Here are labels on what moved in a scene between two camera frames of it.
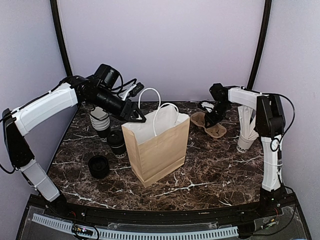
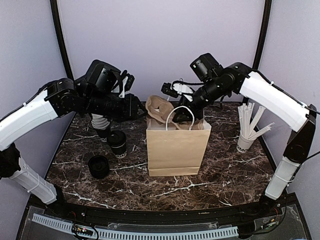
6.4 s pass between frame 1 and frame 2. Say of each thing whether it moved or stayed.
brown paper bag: moved
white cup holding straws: stayed
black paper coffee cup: stayed
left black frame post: stayed
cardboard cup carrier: moved
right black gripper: moved
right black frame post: stayed
